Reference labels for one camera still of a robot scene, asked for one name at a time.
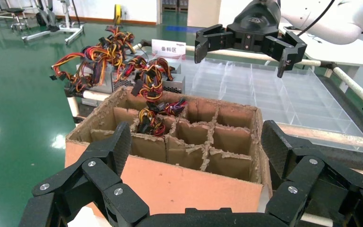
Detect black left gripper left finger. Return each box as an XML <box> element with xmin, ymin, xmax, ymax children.
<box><xmin>18</xmin><ymin>121</ymin><xmax>151</xmax><ymax>227</ymax></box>

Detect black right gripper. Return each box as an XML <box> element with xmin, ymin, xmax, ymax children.
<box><xmin>194</xmin><ymin>0</ymin><xmax>308</xmax><ymax>79</ymax></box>

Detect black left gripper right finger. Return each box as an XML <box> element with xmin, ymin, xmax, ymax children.
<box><xmin>260</xmin><ymin>120</ymin><xmax>363</xmax><ymax>227</ymax></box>

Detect multicolour wire bundle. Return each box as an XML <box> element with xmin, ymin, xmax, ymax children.
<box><xmin>164</xmin><ymin>97</ymin><xmax>189</xmax><ymax>117</ymax></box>

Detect clear acrylic compartment tray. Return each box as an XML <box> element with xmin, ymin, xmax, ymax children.
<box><xmin>178</xmin><ymin>54</ymin><xmax>363</xmax><ymax>156</ymax></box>

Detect brown cardboard box with dividers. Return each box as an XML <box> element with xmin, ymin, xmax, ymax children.
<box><xmin>65</xmin><ymin>86</ymin><xmax>273</xmax><ymax>220</ymax></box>

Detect white sign with Chinese text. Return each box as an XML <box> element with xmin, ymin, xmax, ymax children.
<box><xmin>151</xmin><ymin>39</ymin><xmax>187</xmax><ymax>60</ymax></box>

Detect metal stand base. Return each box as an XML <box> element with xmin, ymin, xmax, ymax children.
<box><xmin>21</xmin><ymin>0</ymin><xmax>85</xmax><ymax>44</ymax></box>

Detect black wheeled equipment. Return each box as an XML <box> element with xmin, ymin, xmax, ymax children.
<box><xmin>35</xmin><ymin>0</ymin><xmax>60</xmax><ymax>32</ymax></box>

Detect metal stool with black seat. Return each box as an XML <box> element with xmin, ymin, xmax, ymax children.
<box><xmin>0</xmin><ymin>0</ymin><xmax>29</xmax><ymax>32</ymax></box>

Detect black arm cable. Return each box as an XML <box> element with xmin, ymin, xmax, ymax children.
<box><xmin>295</xmin><ymin>0</ymin><xmax>337</xmax><ymax>35</ymax></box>

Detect power supply red yellow wires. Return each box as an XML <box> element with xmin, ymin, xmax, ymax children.
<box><xmin>136</xmin><ymin>108</ymin><xmax>167</xmax><ymax>138</ymax></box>

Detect white pipe rack frame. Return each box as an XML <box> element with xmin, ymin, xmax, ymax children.
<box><xmin>64</xmin><ymin>39</ymin><xmax>363</xmax><ymax>176</ymax></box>

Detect silver power supply with cables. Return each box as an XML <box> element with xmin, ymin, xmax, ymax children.
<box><xmin>98</xmin><ymin>25</ymin><xmax>137</xmax><ymax>63</ymax></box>
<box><xmin>111</xmin><ymin>56</ymin><xmax>147</xmax><ymax>93</ymax></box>
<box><xmin>130</xmin><ymin>58</ymin><xmax>186</xmax><ymax>104</ymax></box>
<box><xmin>50</xmin><ymin>47</ymin><xmax>113</xmax><ymax>95</ymax></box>

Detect yellow cable reel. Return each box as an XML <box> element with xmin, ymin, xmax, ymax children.
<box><xmin>113</xmin><ymin>3</ymin><xmax>123</xmax><ymax>26</ymax></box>

